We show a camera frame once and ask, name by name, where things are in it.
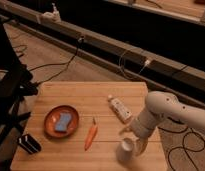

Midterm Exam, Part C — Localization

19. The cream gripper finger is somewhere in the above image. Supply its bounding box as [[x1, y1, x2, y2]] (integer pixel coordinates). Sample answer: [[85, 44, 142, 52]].
[[135, 138, 148, 156], [119, 126, 132, 135]]

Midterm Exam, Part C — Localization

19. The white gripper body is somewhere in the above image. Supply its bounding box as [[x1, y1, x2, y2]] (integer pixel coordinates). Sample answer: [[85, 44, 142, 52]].
[[129, 109, 162, 139]]

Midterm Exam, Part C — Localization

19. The white ceramic cup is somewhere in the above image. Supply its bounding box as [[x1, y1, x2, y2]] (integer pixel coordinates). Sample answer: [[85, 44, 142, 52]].
[[116, 138, 134, 163]]

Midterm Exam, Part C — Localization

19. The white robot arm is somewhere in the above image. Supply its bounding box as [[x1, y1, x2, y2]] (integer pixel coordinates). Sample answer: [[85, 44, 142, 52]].
[[121, 91, 205, 156]]

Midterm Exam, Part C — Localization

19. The white tube bottle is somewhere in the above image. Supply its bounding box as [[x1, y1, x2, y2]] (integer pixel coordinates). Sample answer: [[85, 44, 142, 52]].
[[108, 95, 132, 124]]

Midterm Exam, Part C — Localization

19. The orange toy carrot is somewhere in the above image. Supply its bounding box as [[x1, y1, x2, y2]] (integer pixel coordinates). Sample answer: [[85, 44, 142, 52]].
[[84, 120, 98, 151]]

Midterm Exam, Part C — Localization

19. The orange round plate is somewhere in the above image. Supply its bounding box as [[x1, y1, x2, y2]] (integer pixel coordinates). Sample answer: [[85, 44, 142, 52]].
[[44, 105, 79, 138]]

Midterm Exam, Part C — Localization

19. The black white clamp block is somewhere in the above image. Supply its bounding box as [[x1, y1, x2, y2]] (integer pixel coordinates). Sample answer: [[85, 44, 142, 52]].
[[18, 134, 41, 154]]

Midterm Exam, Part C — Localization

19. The black tripod stand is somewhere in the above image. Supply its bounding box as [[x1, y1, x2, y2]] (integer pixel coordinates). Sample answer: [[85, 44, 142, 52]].
[[0, 14, 40, 158]]

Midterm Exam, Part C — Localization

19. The black cable on right floor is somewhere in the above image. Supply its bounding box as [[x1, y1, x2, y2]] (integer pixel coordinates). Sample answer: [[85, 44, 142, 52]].
[[159, 119, 205, 171]]

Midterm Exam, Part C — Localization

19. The long metal rail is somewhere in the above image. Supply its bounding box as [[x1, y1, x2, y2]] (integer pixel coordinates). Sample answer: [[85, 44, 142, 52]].
[[0, 0, 205, 107]]

